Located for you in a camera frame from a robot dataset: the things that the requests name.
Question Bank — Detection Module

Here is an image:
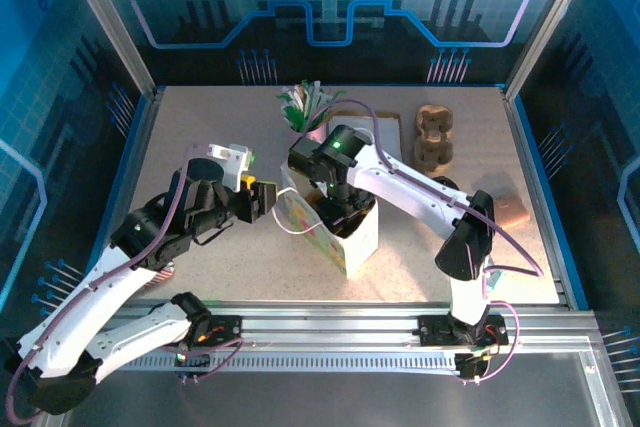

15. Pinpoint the pink straw holder cup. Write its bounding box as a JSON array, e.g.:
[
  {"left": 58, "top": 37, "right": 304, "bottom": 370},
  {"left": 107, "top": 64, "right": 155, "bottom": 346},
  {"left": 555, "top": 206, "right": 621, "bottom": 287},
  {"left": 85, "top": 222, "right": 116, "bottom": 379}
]
[{"left": 292, "top": 124, "right": 329, "bottom": 146}]

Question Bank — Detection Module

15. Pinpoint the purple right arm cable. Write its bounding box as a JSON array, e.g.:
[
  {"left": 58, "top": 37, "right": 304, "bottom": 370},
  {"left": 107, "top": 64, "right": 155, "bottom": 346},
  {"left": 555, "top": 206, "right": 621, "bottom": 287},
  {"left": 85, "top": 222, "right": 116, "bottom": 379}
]
[{"left": 298, "top": 99, "right": 545, "bottom": 386}]

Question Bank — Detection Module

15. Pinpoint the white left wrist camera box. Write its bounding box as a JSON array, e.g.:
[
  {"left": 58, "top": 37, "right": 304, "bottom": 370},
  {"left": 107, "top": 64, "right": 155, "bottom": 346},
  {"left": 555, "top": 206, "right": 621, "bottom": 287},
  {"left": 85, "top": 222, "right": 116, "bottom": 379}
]
[{"left": 208, "top": 143, "right": 253, "bottom": 193}]

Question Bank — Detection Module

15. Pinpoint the white printed paper bag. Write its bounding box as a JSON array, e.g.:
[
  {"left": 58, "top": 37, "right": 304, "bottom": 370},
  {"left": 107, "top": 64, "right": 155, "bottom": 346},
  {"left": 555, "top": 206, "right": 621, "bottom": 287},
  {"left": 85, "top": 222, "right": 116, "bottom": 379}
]
[{"left": 271, "top": 166, "right": 380, "bottom": 277}]

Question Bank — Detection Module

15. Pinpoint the brown pulp cup carrier stack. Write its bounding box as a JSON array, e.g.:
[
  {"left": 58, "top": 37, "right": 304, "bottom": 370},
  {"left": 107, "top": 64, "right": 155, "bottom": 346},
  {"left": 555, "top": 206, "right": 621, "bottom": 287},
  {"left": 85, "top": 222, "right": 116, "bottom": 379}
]
[{"left": 413, "top": 104, "right": 457, "bottom": 172}]

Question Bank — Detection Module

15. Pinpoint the aluminium table side rail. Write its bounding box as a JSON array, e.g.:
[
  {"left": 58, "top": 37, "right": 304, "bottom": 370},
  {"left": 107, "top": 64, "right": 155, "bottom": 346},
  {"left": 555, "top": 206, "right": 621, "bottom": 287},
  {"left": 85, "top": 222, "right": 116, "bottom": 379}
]
[{"left": 502, "top": 89, "right": 576, "bottom": 309}]

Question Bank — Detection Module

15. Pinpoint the white slotted cable duct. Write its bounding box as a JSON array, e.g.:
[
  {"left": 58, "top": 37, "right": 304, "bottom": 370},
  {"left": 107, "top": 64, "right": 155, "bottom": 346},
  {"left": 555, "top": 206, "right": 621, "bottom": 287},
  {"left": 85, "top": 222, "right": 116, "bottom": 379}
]
[{"left": 117, "top": 351, "right": 459, "bottom": 374}]

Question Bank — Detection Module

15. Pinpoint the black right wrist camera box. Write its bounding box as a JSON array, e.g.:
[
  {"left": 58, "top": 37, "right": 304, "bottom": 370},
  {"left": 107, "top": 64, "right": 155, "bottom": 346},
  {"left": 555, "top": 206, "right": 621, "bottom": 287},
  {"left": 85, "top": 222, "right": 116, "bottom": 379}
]
[{"left": 287, "top": 139, "right": 326, "bottom": 182}]

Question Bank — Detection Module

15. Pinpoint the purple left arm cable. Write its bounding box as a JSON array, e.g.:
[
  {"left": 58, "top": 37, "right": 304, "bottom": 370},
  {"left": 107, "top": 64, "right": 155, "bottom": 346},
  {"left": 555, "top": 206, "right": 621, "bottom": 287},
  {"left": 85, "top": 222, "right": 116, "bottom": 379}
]
[{"left": 5, "top": 143, "right": 250, "bottom": 423}]

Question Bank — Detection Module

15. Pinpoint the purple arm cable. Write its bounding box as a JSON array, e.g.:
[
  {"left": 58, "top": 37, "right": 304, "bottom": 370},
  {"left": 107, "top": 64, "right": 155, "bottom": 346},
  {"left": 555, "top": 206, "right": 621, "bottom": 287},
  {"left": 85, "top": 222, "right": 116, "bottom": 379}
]
[
  {"left": 298, "top": 99, "right": 545, "bottom": 386},
  {"left": 5, "top": 143, "right": 250, "bottom": 423}
]

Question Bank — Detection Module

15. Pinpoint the aluminium frame post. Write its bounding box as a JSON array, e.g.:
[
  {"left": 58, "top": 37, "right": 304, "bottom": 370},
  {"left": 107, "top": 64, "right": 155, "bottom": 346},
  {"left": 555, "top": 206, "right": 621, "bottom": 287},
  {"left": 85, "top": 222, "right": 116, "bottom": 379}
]
[
  {"left": 502, "top": 0, "right": 606, "bottom": 101},
  {"left": 53, "top": 0, "right": 161, "bottom": 101}
]

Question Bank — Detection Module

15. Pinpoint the teal small packet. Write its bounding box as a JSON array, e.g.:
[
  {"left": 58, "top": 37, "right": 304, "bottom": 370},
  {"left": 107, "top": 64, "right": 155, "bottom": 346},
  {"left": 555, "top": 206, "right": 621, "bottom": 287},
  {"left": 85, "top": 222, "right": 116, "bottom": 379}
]
[{"left": 482, "top": 266, "right": 504, "bottom": 293}]

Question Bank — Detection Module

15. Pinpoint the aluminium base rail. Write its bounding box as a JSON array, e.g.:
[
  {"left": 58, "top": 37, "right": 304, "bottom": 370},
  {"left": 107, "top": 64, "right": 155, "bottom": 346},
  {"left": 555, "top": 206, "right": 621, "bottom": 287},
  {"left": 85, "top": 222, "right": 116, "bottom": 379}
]
[{"left": 67, "top": 299, "right": 601, "bottom": 356}]

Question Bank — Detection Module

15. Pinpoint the red striped printed paper cup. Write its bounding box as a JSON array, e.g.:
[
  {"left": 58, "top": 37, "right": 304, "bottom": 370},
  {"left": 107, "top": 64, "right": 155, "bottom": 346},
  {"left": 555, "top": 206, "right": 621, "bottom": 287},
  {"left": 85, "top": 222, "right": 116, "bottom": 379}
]
[{"left": 144, "top": 264, "right": 176, "bottom": 288}]

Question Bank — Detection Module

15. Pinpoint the brown cardboard napkin tray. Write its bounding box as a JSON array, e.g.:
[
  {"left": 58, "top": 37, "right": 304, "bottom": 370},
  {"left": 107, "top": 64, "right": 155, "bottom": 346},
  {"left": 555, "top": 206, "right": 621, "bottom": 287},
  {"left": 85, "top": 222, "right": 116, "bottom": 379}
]
[{"left": 327, "top": 110, "right": 403, "bottom": 163}]

